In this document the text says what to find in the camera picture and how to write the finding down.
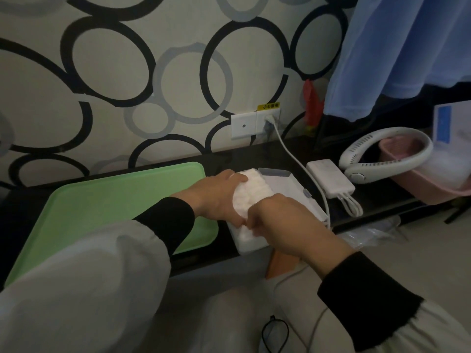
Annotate person's right hand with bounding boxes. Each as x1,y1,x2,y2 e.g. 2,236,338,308
245,193,356,279

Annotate person's left hand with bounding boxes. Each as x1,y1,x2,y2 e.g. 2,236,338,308
171,169,249,227

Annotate cotton pads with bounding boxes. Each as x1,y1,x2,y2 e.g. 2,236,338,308
232,169,275,251

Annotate green plastic tray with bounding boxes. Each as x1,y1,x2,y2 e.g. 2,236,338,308
4,161,220,287

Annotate person's left forearm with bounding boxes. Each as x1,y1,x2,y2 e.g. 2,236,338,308
0,197,196,353

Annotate person's right forearm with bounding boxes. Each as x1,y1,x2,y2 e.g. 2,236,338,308
317,252,471,353

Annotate white and blue paper box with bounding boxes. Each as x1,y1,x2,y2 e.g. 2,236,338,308
432,101,471,158

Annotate orange flat piece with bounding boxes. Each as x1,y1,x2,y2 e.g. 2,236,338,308
265,250,301,280

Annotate white power bank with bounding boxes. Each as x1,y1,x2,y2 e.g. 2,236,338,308
306,159,356,199

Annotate clear plastic wrapper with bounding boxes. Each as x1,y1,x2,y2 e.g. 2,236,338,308
337,215,409,251

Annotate white neck fan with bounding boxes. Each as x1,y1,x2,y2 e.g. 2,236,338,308
338,127,434,185

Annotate red decoration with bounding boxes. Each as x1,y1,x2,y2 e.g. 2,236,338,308
302,79,324,131

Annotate pink plastic basin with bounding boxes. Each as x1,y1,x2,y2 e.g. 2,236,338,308
379,137,471,205

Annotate blue curtain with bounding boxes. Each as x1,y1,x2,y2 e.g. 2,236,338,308
323,0,471,123

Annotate white looped cable bundle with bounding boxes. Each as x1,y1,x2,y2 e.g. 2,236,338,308
338,193,364,218

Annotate white charger cable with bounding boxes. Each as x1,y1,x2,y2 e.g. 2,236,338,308
265,115,332,228

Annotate white wall socket plate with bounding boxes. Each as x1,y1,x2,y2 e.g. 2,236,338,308
231,108,281,140

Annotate thin white cable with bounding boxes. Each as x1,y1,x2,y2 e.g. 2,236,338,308
274,264,330,353

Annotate black hair tie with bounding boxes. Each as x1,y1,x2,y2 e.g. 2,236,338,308
261,316,290,353

